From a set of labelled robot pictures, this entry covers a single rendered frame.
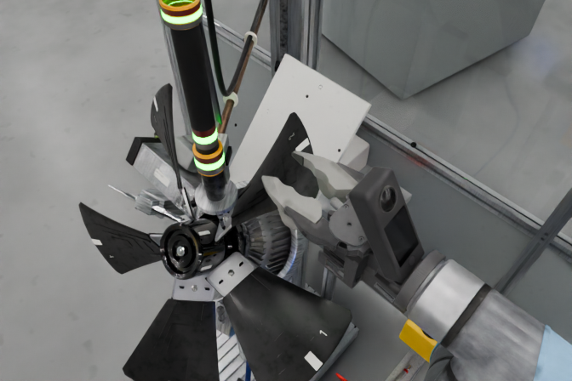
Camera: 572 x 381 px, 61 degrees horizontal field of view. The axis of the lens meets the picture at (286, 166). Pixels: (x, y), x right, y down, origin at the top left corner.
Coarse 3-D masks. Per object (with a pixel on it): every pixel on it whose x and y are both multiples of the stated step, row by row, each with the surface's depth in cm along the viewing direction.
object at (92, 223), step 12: (84, 204) 116; (84, 216) 118; (96, 216) 115; (96, 228) 118; (108, 228) 115; (120, 228) 112; (132, 228) 110; (108, 240) 118; (120, 240) 115; (132, 240) 113; (144, 240) 110; (108, 252) 123; (120, 252) 120; (132, 252) 118; (144, 252) 116; (156, 252) 114; (120, 264) 124; (132, 264) 123; (144, 264) 121
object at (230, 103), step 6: (264, 6) 98; (264, 12) 98; (258, 24) 94; (258, 30) 94; (252, 42) 91; (252, 48) 91; (246, 60) 87; (246, 66) 87; (240, 78) 84; (240, 84) 84; (234, 90) 82; (228, 102) 80; (234, 102) 81; (228, 108) 79; (222, 114) 79; (228, 114) 79; (222, 120) 78; (228, 120) 78; (222, 126) 77; (222, 132) 76
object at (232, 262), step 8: (232, 256) 103; (240, 256) 103; (224, 264) 102; (232, 264) 102; (248, 264) 102; (216, 272) 101; (224, 272) 101; (240, 272) 101; (248, 272) 101; (208, 280) 100; (216, 280) 100; (224, 280) 100; (232, 280) 100; (240, 280) 100; (216, 288) 99; (224, 288) 99; (232, 288) 99; (224, 296) 98
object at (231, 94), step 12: (204, 0) 61; (264, 0) 98; (252, 24) 92; (252, 36) 90; (216, 48) 67; (216, 60) 69; (240, 60) 85; (216, 72) 71; (240, 72) 84; (228, 96) 80
